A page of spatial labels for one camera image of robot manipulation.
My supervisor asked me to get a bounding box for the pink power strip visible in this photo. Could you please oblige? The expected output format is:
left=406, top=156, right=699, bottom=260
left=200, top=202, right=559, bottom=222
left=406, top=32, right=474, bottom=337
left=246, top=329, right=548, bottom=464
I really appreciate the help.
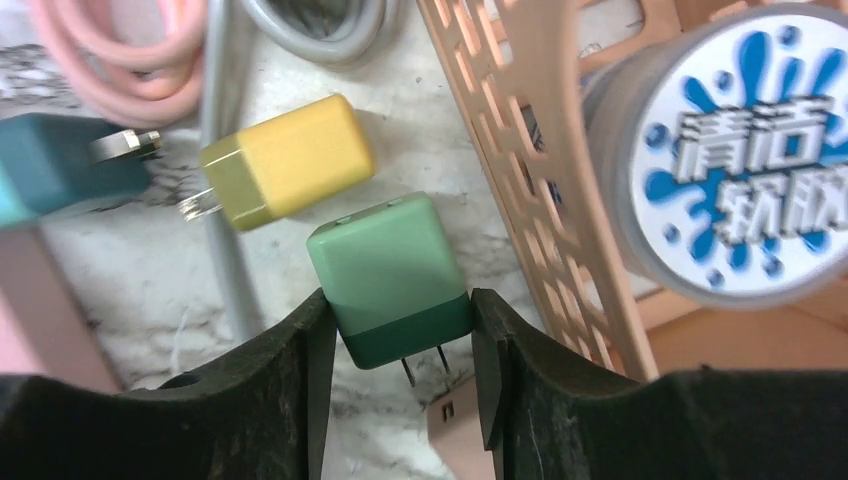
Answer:
left=1, top=229, right=123, bottom=394

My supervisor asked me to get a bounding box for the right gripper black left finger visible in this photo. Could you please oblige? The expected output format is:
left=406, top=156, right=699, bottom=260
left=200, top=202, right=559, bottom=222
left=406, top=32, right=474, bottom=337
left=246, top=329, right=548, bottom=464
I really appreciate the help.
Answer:
left=1, top=291, right=336, bottom=479

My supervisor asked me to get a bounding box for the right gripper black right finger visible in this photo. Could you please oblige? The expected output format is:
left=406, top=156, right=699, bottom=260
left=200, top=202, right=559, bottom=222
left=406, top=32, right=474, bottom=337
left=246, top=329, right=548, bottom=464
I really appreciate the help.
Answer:
left=471, top=289, right=847, bottom=479

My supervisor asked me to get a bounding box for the blue patterned round tin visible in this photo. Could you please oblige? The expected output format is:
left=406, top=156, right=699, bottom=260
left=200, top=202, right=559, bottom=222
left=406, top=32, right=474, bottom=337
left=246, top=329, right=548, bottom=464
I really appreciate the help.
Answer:
left=582, top=3, right=847, bottom=309

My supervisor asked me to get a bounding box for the orange mesh file organizer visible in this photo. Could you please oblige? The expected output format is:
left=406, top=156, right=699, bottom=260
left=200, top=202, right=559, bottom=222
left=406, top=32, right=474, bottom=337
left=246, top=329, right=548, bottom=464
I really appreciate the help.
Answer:
left=419, top=1, right=847, bottom=380

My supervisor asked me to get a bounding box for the dark green plug adapter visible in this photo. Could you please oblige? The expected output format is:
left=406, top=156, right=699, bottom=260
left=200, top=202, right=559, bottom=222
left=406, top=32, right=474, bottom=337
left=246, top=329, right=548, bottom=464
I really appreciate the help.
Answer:
left=306, top=192, right=473, bottom=370

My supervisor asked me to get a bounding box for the yellow plug adapter centre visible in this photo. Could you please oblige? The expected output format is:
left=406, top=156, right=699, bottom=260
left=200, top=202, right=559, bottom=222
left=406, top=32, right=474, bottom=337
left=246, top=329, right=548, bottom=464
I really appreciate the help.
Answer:
left=178, top=94, right=376, bottom=232

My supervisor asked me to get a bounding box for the grey cable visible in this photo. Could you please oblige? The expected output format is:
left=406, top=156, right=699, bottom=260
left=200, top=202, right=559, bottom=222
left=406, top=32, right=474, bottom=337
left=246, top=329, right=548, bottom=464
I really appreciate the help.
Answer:
left=198, top=0, right=405, bottom=342

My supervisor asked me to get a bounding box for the teal plug adapter behind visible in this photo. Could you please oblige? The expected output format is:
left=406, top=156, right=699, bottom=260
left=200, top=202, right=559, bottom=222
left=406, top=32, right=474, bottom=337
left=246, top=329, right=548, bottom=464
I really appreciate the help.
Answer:
left=1, top=113, right=162, bottom=229

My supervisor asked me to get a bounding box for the pink cable bundle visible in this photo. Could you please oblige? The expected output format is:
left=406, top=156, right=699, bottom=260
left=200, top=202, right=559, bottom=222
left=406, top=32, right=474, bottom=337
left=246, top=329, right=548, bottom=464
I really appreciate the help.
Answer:
left=26, top=0, right=208, bottom=129

